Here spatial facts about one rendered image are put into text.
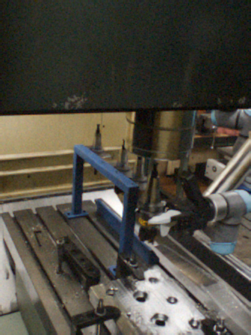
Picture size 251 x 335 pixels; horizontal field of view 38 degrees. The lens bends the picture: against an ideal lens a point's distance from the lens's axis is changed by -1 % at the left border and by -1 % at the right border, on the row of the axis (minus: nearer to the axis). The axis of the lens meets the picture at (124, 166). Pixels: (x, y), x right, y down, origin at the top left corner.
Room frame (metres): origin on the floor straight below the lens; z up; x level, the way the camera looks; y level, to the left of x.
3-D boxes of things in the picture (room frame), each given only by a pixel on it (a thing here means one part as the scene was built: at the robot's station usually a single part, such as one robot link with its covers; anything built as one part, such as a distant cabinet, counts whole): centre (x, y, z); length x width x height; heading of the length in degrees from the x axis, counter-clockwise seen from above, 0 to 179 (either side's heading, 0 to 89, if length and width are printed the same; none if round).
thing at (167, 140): (0.82, -0.07, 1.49); 0.16 x 0.16 x 0.12
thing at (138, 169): (1.16, -0.05, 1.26); 0.04 x 0.04 x 0.07
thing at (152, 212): (0.82, -0.07, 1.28); 0.06 x 0.06 x 0.03
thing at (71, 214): (1.47, 0.20, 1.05); 0.10 x 0.05 x 0.30; 121
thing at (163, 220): (0.81, -0.11, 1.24); 0.09 x 0.03 x 0.06; 134
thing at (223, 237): (0.99, -0.31, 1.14); 0.11 x 0.08 x 0.11; 26
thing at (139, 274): (0.98, -0.05, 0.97); 0.13 x 0.03 x 0.15; 31
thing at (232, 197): (0.97, -0.32, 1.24); 0.11 x 0.08 x 0.09; 121
